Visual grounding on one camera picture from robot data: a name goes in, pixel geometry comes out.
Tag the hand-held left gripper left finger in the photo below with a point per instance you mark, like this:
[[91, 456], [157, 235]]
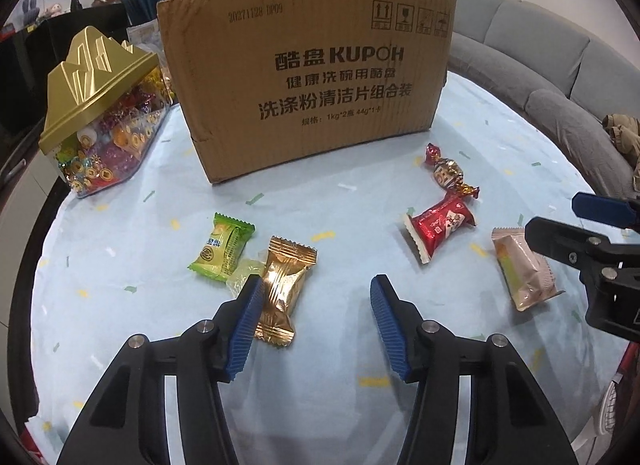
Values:
[[245, 325]]

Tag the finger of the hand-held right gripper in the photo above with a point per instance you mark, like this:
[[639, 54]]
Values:
[[600, 206], [555, 237]]

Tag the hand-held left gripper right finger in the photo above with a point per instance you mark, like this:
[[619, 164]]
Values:
[[390, 325]]

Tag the pale yellow snack packet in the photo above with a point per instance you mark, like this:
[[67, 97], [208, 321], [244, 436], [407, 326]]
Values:
[[240, 277]]

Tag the pale pink snack packet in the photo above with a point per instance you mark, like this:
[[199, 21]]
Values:
[[522, 275]]

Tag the gold snack packet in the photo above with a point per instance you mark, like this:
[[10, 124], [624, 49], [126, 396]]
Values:
[[282, 285]]

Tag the green yellow snack packet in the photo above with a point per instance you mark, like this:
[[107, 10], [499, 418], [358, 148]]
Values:
[[220, 247]]

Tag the small red snack packet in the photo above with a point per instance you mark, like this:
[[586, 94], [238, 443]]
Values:
[[440, 225]]

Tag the red twisted foil candy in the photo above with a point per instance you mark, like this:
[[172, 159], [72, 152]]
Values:
[[447, 172]]

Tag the brown cardboard box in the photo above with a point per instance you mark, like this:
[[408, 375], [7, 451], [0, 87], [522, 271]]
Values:
[[310, 75]]

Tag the khaki cloth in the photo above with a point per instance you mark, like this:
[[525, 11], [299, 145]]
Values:
[[622, 137]]

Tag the grey curved sofa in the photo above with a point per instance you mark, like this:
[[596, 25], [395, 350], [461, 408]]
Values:
[[525, 45]]

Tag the gold-lid clear candy container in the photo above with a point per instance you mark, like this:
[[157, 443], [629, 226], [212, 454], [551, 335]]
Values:
[[95, 110]]

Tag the black piano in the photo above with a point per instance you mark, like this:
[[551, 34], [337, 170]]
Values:
[[95, 25]]

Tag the black metronome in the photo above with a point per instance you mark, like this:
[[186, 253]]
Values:
[[75, 3]]

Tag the small pink doll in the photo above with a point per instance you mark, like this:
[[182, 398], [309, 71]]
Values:
[[52, 12]]

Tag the grey rabbit plush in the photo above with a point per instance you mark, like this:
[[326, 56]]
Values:
[[30, 11]]

